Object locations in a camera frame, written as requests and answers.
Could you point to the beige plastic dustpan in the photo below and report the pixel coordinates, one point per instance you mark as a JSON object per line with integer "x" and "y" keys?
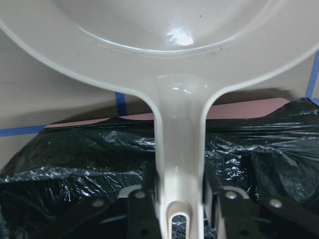
{"x": 179, "y": 56}

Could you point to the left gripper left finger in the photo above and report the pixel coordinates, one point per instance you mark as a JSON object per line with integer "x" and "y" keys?
{"x": 142, "y": 222}

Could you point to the left bin black liner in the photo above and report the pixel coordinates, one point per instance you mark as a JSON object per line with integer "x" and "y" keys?
{"x": 74, "y": 182}

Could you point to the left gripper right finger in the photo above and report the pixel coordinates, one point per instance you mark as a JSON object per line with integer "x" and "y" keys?
{"x": 229, "y": 210}

